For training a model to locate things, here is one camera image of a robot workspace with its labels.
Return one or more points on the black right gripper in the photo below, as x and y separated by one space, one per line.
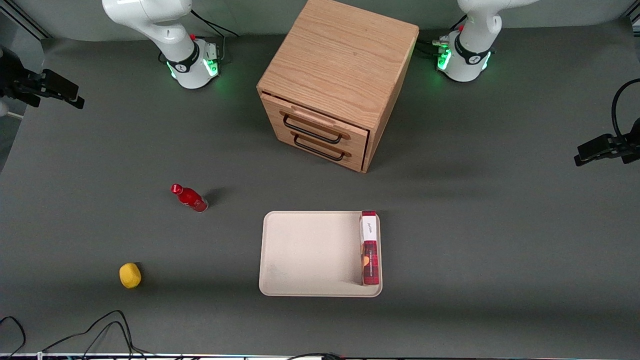
11 75

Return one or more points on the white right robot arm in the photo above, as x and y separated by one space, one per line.
175 40

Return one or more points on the left arm base connector plugs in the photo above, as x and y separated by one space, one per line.
432 46

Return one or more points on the wooden drawer cabinet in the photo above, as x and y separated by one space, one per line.
340 55

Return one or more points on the white bar at table edge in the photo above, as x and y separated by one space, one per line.
12 115

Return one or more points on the red bottle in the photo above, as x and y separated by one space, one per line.
192 200

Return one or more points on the yellow lemon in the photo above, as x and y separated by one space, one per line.
130 276

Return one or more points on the beige plastic tray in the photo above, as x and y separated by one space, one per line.
310 255

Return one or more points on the red and white cookie box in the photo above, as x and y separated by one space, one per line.
370 260

